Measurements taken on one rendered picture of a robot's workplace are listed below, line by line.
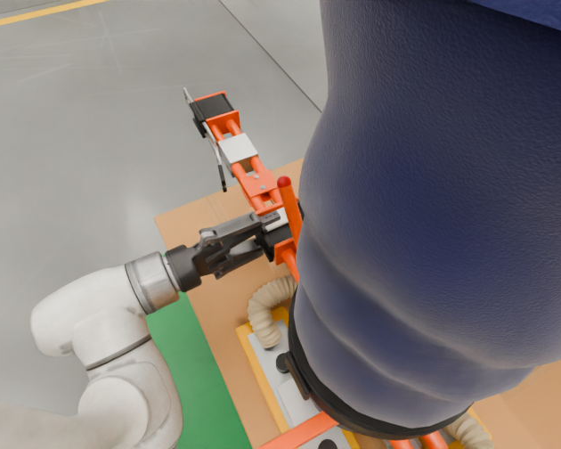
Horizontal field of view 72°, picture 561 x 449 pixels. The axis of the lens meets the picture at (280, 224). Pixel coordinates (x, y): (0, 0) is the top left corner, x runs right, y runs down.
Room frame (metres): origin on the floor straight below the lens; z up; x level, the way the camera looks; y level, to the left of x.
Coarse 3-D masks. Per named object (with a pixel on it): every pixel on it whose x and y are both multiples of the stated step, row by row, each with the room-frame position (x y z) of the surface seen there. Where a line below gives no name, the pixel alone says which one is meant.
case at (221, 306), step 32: (224, 288) 0.33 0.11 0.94; (256, 288) 0.33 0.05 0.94; (224, 320) 0.27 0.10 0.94; (224, 352) 0.21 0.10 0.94; (256, 384) 0.15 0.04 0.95; (256, 416) 0.10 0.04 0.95; (480, 416) 0.10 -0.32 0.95; (512, 416) 0.10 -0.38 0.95; (384, 448) 0.06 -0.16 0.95; (512, 448) 0.06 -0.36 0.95
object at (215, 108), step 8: (208, 96) 0.73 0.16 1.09; (216, 96) 0.73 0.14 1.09; (224, 96) 0.73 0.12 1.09; (200, 104) 0.70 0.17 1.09; (208, 104) 0.70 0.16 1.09; (216, 104) 0.70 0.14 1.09; (224, 104) 0.70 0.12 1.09; (208, 112) 0.67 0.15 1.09; (216, 112) 0.67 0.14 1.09; (224, 112) 0.67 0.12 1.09; (232, 112) 0.67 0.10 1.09; (208, 120) 0.65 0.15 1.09; (216, 120) 0.65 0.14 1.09; (224, 120) 0.66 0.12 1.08; (224, 128) 0.66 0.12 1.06
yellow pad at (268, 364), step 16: (288, 320) 0.26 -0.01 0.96; (240, 336) 0.23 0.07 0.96; (256, 352) 0.20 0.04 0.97; (272, 352) 0.20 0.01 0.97; (256, 368) 0.17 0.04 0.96; (272, 368) 0.17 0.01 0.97; (288, 368) 0.17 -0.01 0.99; (272, 384) 0.15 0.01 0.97; (272, 400) 0.12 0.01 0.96; (272, 416) 0.10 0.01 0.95; (288, 416) 0.10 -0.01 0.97; (336, 432) 0.08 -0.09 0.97; (352, 432) 0.08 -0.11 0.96; (304, 448) 0.06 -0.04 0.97; (320, 448) 0.05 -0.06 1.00; (336, 448) 0.05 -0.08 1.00; (352, 448) 0.06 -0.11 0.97
